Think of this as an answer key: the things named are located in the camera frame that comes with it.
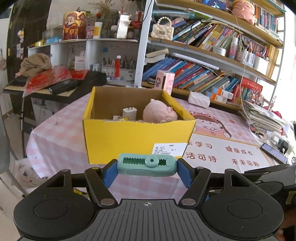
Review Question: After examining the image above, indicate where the white charger block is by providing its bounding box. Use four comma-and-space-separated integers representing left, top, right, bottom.
122, 107, 137, 121

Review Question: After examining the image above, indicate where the pink plush pig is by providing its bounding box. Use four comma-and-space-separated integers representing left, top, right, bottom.
138, 99, 178, 123

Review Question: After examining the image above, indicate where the black smartphone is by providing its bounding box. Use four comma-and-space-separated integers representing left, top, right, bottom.
260, 143, 288, 164

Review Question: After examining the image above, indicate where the white power strip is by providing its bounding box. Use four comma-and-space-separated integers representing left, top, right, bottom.
270, 132, 293, 154

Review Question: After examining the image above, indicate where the pink cartoon table mat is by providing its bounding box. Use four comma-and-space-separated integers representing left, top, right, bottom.
25, 92, 290, 202

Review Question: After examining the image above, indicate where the yellow cardboard box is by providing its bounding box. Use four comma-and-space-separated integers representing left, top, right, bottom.
82, 86, 196, 164

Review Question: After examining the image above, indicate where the stack of papers and notebooks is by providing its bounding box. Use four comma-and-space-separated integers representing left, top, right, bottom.
239, 100, 288, 134

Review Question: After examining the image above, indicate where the white quilted pouch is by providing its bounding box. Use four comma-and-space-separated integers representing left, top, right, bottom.
188, 91, 210, 108

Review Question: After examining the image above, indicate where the orange white box lower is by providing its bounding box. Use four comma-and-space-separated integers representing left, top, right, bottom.
206, 91, 227, 103

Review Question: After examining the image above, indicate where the orange white box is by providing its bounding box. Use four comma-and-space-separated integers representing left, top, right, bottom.
211, 87, 233, 100
206, 91, 227, 103

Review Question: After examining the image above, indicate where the orange white box upper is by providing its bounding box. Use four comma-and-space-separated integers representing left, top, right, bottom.
211, 87, 233, 100

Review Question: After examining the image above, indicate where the red boxed book set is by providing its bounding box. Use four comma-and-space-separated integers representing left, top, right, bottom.
240, 77, 263, 99

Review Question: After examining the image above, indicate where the black electronic keyboard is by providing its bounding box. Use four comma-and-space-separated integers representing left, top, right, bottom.
3, 70, 108, 103

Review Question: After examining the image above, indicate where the row of leaning books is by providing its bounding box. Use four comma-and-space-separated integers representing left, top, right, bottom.
142, 56, 239, 93

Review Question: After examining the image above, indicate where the white pen holder box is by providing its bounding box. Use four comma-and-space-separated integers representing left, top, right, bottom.
253, 56, 269, 75

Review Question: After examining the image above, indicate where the beige cloth bundle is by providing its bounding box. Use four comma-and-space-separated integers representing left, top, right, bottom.
20, 53, 52, 77

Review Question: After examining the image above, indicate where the cream quilted pearl handbag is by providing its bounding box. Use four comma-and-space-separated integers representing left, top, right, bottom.
151, 16, 174, 41

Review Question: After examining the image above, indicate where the fortune god paper bag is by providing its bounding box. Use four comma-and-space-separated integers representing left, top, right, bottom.
62, 11, 86, 41

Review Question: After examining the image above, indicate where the pink plush on shelf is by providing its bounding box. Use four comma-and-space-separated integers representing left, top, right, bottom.
232, 0, 257, 25

